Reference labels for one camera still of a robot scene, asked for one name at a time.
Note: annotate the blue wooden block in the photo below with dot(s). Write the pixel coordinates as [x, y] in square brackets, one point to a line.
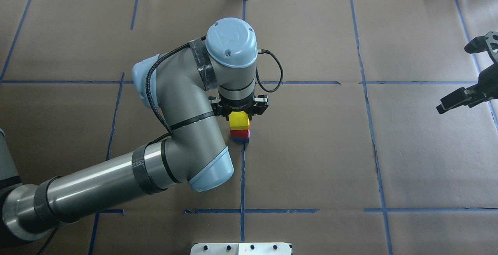
[241, 140]

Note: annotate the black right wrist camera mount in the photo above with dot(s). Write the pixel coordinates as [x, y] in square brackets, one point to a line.
[486, 43]

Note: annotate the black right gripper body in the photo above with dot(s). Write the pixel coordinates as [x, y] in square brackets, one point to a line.
[488, 80]

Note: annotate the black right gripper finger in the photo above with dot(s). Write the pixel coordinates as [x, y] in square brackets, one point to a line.
[461, 97]

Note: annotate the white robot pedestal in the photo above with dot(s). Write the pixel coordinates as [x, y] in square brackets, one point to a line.
[258, 248]

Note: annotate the brown paper table cover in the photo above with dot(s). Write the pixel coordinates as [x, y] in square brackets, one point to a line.
[351, 156]

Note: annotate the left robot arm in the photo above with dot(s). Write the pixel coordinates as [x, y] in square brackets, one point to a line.
[186, 89]

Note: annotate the yellow wooden block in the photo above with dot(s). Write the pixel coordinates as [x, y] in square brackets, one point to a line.
[239, 121]

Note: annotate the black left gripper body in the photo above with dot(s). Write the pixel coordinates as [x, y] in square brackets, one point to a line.
[260, 105]

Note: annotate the red wooden block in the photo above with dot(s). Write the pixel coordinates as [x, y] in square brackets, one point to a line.
[248, 126]

